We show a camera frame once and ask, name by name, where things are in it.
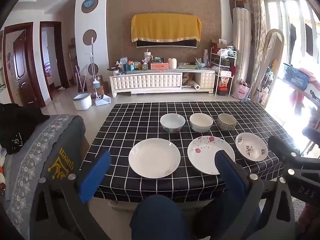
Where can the white tumbler cup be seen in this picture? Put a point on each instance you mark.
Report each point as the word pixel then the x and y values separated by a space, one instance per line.
pixel 148 57

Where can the dark wooden door frame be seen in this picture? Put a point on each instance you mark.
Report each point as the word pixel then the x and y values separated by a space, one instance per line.
pixel 58 55

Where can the orange storage box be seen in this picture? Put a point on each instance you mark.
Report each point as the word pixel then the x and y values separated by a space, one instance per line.
pixel 159 65

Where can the pink broom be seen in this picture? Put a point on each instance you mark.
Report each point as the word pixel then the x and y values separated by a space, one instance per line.
pixel 79 80

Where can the plain white bowl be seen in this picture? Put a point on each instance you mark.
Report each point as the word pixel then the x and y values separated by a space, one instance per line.
pixel 201 125

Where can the blue plastic basket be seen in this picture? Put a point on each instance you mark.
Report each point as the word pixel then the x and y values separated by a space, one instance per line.
pixel 296 76

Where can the white bowl with floral outside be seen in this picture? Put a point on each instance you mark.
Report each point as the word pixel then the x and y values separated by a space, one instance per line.
pixel 172 123

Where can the grey embroidered chair cover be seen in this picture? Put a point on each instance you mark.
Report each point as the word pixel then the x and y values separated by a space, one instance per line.
pixel 50 150

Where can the white paper roll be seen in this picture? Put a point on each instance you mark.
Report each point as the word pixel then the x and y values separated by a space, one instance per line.
pixel 193 86

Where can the red clothes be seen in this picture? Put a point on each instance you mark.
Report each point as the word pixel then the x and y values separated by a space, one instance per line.
pixel 297 100

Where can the black cloth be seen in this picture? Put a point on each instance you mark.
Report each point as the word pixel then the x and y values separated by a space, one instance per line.
pixel 17 125

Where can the white jar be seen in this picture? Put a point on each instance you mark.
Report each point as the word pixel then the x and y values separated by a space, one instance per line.
pixel 173 63

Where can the white plate with pink petals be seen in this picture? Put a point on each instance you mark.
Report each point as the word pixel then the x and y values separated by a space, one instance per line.
pixel 202 155

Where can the white metal rack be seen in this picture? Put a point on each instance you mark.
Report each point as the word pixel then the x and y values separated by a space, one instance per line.
pixel 223 65

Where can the arched standing mirror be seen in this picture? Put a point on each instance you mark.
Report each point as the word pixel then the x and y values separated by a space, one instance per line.
pixel 268 55

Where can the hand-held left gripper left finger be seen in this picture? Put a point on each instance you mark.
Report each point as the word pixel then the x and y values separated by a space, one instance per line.
pixel 95 175

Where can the white tufted television cabinet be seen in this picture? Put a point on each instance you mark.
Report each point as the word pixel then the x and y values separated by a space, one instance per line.
pixel 147 81

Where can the person's blue trousers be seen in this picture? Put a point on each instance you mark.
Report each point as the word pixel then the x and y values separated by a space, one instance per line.
pixel 155 217

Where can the plain white plate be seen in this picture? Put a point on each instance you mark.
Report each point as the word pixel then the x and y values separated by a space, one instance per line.
pixel 153 158

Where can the white mop bucket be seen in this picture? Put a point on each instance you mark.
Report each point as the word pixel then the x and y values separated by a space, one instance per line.
pixel 82 102

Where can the black white checked tablecloth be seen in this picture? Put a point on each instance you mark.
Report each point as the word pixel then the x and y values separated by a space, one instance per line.
pixel 125 120

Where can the dark wooden door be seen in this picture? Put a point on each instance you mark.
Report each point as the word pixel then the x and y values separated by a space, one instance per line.
pixel 21 62

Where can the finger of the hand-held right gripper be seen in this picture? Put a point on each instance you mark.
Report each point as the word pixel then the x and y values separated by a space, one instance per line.
pixel 282 145

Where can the small white patterned plate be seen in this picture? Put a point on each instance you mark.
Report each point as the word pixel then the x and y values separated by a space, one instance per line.
pixel 250 146

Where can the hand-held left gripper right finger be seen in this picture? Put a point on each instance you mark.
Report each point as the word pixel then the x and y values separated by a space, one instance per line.
pixel 228 172

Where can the white dustpan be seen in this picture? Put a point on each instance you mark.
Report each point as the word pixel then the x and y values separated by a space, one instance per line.
pixel 103 100

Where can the standing white air conditioner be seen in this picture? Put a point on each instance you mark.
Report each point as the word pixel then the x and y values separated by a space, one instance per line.
pixel 241 42

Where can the pink bag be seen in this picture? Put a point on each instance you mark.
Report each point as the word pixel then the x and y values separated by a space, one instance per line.
pixel 240 90

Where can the yellow cloth cover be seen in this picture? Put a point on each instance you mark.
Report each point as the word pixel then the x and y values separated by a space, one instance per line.
pixel 165 26

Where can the white mop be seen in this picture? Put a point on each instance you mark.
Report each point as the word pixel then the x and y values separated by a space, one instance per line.
pixel 93 62

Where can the flat television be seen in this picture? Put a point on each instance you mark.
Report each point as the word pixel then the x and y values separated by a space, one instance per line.
pixel 165 44

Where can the blue patterned bowl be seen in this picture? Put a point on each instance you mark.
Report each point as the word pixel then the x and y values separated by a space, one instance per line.
pixel 226 126

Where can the cardboard box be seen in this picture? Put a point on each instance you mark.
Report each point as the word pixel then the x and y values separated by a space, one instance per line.
pixel 103 87

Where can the dark stool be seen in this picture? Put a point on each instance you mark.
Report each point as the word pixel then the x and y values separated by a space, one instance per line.
pixel 311 133

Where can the round blue wall clock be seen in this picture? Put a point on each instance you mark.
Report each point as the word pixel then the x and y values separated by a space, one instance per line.
pixel 88 3

